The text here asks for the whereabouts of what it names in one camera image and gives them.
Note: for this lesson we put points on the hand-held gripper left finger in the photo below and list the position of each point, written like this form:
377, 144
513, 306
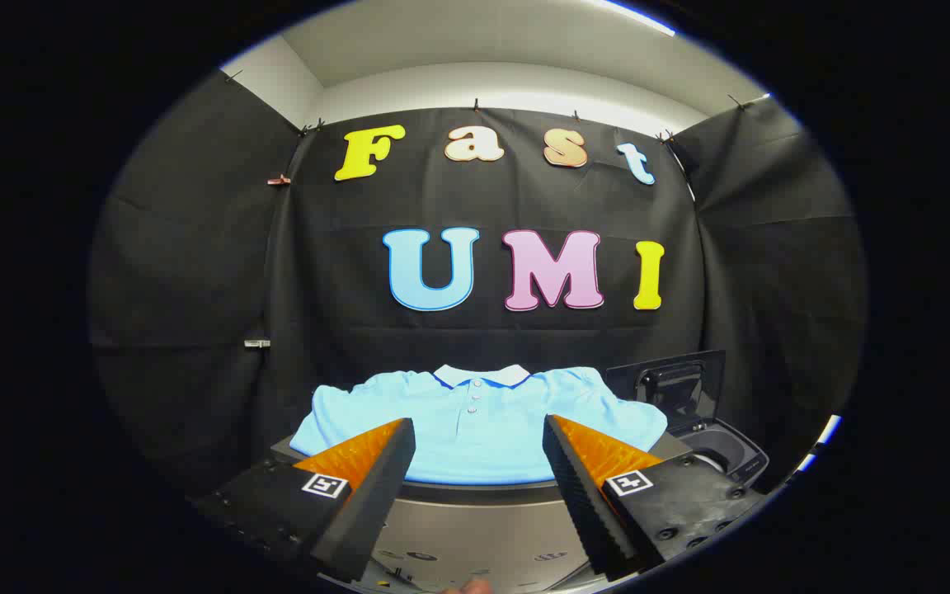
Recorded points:
368, 511

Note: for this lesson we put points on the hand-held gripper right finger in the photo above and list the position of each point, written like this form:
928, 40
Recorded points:
586, 503

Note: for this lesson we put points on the light blue polo shirt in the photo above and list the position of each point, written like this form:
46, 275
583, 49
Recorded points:
475, 437

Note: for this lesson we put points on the dark washing machine lid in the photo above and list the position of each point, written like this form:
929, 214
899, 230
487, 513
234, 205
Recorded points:
673, 388

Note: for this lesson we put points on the grey washing machine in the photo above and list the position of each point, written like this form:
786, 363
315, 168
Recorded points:
726, 450

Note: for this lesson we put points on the large grey cabinet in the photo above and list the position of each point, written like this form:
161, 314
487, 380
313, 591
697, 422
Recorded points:
483, 528

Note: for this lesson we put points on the silver clip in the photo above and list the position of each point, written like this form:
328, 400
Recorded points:
257, 343

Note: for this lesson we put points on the copper clip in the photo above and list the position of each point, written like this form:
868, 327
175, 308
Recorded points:
279, 180

